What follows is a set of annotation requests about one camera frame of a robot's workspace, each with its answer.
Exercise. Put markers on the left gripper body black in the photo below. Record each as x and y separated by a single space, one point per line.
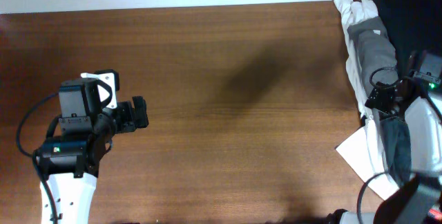
123 118

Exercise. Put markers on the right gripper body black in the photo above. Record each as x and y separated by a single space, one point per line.
384 96

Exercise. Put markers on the grey t-shirt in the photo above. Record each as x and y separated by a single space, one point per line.
373 48

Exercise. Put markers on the dark green Nike t-shirt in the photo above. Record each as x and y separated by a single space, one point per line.
412 26

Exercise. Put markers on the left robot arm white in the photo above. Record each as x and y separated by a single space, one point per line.
67 163

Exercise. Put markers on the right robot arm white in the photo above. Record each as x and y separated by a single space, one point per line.
381 200

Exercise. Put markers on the dark blue-grey garment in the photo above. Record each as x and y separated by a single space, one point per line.
397 146

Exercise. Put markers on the white garment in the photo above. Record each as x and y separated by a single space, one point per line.
362 96

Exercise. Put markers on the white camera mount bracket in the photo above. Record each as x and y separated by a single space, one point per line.
108 86

